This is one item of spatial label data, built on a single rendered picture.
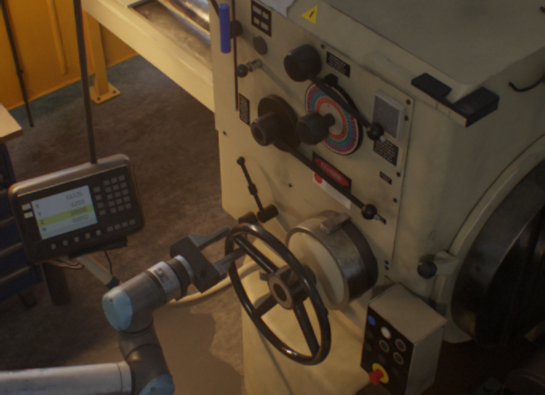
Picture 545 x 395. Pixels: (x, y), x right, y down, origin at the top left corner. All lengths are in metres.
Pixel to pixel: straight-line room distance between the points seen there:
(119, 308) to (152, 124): 2.75
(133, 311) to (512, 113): 0.92
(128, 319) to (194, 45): 1.29
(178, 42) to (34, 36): 1.61
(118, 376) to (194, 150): 2.61
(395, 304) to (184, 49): 1.36
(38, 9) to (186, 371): 1.96
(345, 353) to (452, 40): 1.32
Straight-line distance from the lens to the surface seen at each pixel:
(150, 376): 1.97
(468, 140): 1.77
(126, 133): 4.58
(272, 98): 2.06
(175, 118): 4.65
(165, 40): 3.06
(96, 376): 1.93
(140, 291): 1.97
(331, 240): 2.01
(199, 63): 2.93
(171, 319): 3.68
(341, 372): 2.77
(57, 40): 4.58
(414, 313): 1.98
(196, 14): 2.96
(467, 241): 1.99
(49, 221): 2.42
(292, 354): 2.12
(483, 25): 1.86
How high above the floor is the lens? 2.86
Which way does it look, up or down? 43 degrees down
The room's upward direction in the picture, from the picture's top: straight up
